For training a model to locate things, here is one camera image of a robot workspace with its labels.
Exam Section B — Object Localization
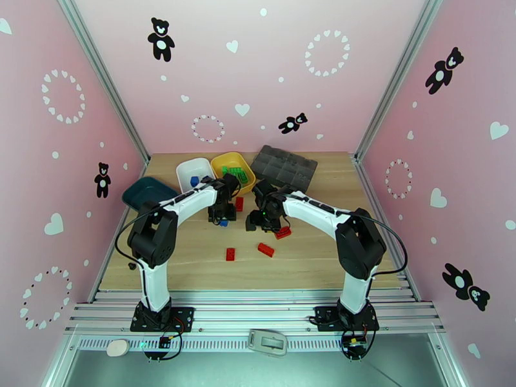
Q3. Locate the yellow plastic container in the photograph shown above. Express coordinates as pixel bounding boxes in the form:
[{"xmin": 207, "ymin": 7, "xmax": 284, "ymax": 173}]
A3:
[{"xmin": 211, "ymin": 152, "xmax": 257, "ymax": 199}]

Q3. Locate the gray compartment organizer box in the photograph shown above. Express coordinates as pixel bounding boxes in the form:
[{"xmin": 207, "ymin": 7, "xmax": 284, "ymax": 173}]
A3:
[{"xmin": 250, "ymin": 144, "xmax": 319, "ymax": 197}]

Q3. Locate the white plastic container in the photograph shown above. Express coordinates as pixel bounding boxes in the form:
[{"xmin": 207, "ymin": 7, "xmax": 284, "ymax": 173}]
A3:
[{"xmin": 175, "ymin": 157, "xmax": 219, "ymax": 196}]

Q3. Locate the dark blue plastic container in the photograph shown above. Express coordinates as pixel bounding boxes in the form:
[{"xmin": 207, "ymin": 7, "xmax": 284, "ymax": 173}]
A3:
[{"xmin": 122, "ymin": 176, "xmax": 181, "ymax": 212}]

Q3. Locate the gray plastic device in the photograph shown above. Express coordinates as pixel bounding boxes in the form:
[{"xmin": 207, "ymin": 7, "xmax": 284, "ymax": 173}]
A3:
[{"xmin": 247, "ymin": 328, "xmax": 288, "ymax": 357}]

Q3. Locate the white round object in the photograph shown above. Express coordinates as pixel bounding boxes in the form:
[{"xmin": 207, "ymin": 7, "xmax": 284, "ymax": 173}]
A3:
[{"xmin": 106, "ymin": 338, "xmax": 131, "ymax": 358}]

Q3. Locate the aluminium table side rail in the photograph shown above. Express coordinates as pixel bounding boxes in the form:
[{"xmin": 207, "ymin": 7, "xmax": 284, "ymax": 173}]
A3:
[
  {"xmin": 90, "ymin": 162, "xmax": 149, "ymax": 294},
  {"xmin": 353, "ymin": 154, "xmax": 420, "ymax": 304}
]

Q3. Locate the aluminium rail platform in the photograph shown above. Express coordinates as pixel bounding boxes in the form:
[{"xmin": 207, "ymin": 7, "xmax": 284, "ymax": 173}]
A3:
[{"xmin": 63, "ymin": 290, "xmax": 446, "ymax": 353}]

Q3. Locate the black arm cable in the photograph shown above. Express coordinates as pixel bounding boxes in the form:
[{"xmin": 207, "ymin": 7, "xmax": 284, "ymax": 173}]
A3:
[
  {"xmin": 114, "ymin": 206, "xmax": 162, "ymax": 274},
  {"xmin": 354, "ymin": 208, "xmax": 407, "ymax": 276}
]

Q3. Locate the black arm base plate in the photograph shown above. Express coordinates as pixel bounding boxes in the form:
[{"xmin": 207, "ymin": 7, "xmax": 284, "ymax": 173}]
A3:
[
  {"xmin": 130, "ymin": 306, "xmax": 195, "ymax": 333},
  {"xmin": 314, "ymin": 305, "xmax": 381, "ymax": 333}
]

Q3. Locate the aluminium frame post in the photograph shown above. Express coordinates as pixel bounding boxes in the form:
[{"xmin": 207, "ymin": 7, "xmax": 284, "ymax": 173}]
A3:
[
  {"xmin": 353, "ymin": 0, "xmax": 448, "ymax": 162},
  {"xmin": 54, "ymin": 0, "xmax": 151, "ymax": 167}
]

